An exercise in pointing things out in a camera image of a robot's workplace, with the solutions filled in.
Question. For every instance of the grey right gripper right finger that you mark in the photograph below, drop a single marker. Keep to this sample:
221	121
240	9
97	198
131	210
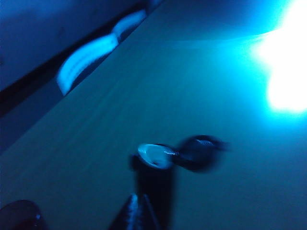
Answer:
147	215

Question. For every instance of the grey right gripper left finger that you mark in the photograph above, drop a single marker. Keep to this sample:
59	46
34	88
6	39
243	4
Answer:
128	215

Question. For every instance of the black thermos with flip lid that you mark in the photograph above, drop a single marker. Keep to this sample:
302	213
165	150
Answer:
153	182

